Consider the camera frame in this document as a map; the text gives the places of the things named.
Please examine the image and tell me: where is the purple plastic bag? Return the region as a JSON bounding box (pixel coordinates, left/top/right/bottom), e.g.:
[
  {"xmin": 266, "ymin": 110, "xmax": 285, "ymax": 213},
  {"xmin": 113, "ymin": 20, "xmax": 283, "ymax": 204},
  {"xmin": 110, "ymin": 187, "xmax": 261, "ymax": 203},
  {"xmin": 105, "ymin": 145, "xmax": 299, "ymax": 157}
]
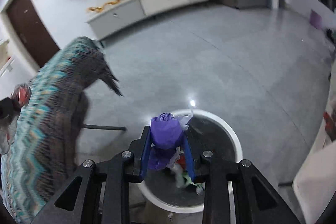
[{"xmin": 148, "ymin": 113, "xmax": 193, "ymax": 170}]

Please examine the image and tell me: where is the white round trash bin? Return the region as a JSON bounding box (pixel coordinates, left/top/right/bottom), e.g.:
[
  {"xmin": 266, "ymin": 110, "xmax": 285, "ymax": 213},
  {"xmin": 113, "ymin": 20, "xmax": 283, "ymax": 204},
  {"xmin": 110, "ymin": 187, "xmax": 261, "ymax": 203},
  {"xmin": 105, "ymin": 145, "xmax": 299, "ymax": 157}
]
[{"xmin": 138, "ymin": 110, "xmax": 243, "ymax": 214}]

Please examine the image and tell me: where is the zigzag patterned rug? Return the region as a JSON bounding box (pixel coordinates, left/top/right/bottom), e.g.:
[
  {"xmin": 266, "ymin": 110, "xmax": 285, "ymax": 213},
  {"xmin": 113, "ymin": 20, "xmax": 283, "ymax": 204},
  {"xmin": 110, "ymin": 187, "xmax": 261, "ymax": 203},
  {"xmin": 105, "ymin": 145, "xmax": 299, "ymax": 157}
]
[{"xmin": 1, "ymin": 36, "xmax": 120, "ymax": 223}]

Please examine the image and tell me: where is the clear plastic bag with red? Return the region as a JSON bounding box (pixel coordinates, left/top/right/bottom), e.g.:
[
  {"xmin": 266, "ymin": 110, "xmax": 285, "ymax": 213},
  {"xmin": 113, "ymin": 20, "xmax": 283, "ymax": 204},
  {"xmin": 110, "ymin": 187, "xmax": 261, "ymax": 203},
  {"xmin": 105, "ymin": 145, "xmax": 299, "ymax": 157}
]
[{"xmin": 1, "ymin": 83, "xmax": 31, "ymax": 155}]

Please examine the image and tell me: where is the white TV console cabinet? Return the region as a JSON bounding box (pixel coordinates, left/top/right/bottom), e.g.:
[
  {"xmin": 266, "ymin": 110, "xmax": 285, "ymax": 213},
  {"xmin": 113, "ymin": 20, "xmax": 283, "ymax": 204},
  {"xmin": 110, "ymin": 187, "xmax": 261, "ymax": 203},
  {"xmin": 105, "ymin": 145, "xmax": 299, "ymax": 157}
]
[{"xmin": 87, "ymin": 0, "xmax": 209, "ymax": 41}]

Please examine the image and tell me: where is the golden dragon ornament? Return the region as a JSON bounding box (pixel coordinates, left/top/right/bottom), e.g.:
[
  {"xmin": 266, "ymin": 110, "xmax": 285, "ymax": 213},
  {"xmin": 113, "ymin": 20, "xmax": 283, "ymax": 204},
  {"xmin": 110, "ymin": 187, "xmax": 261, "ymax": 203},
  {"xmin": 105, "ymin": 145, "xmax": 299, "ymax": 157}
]
[{"xmin": 87, "ymin": 0, "xmax": 122, "ymax": 13}]

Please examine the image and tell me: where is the white shoe cabinet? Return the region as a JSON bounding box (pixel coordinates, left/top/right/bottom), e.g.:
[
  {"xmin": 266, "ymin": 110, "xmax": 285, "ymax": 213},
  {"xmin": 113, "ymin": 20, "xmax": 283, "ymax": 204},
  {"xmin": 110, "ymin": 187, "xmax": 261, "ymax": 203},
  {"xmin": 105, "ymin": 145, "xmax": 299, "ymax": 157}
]
[{"xmin": 1, "ymin": 39, "xmax": 14, "ymax": 77}]

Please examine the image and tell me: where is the brown entrance door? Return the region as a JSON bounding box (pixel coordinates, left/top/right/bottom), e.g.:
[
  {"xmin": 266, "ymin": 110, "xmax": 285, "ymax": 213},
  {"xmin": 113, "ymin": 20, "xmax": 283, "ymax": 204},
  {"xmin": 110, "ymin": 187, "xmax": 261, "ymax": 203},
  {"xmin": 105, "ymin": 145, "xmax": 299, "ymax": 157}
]
[{"xmin": 6, "ymin": 0, "xmax": 60, "ymax": 67}]

